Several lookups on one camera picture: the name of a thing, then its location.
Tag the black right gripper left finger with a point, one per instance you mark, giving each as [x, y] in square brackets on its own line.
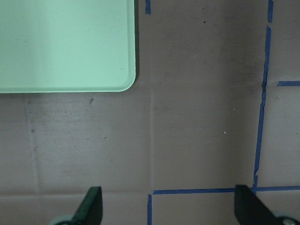
[90, 211]

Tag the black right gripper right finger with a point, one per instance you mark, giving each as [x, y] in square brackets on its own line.
[250, 210]

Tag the light green tray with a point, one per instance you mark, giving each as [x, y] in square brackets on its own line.
[51, 46]

